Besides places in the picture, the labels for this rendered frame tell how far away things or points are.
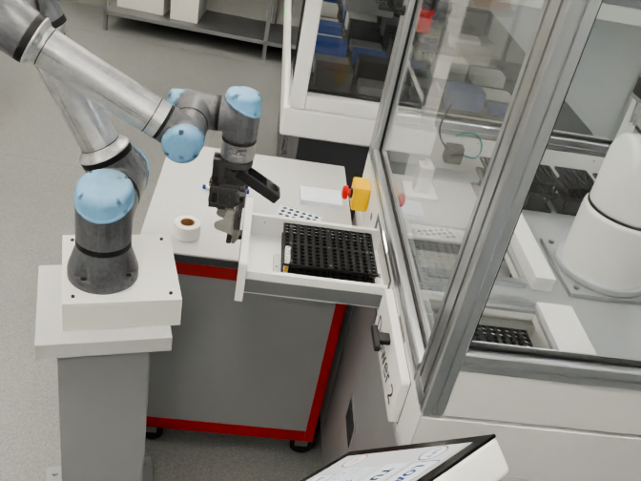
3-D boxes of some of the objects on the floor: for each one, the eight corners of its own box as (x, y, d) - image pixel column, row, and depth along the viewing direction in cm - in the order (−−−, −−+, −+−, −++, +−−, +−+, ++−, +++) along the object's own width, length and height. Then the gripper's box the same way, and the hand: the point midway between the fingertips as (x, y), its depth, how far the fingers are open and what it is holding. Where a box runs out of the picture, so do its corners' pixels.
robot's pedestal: (43, 564, 184) (29, 349, 143) (46, 470, 208) (33, 262, 167) (160, 546, 194) (177, 340, 153) (150, 458, 217) (163, 259, 176)
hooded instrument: (250, 316, 282) (329, -200, 186) (265, 124, 437) (313, -212, 341) (535, 348, 296) (746, -115, 201) (452, 152, 451) (548, -163, 355)
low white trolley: (127, 447, 219) (134, 247, 178) (158, 319, 271) (170, 141, 230) (311, 464, 226) (359, 275, 186) (307, 335, 278) (344, 166, 237)
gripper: (216, 143, 158) (208, 222, 170) (211, 165, 149) (203, 248, 161) (254, 148, 159) (243, 227, 171) (252, 171, 150) (240, 253, 162)
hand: (237, 234), depth 165 cm, fingers open, 3 cm apart
